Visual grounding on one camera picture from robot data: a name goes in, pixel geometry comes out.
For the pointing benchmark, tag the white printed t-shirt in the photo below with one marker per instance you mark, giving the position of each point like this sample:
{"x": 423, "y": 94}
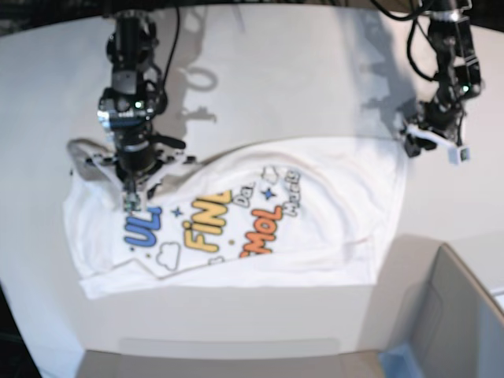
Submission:
{"x": 307, "y": 212}

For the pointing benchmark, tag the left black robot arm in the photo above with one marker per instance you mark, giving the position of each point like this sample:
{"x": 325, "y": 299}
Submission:
{"x": 441, "y": 121}

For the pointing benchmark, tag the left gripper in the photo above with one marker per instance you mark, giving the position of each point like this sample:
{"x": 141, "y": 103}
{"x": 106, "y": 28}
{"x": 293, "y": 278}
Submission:
{"x": 417, "y": 135}

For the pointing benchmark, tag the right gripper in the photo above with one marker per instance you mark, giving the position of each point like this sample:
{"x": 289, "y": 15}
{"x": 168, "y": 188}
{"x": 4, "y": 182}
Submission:
{"x": 128, "y": 185}

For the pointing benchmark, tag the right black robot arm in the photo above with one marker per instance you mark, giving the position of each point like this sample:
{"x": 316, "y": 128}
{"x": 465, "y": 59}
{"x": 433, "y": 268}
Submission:
{"x": 126, "y": 112}

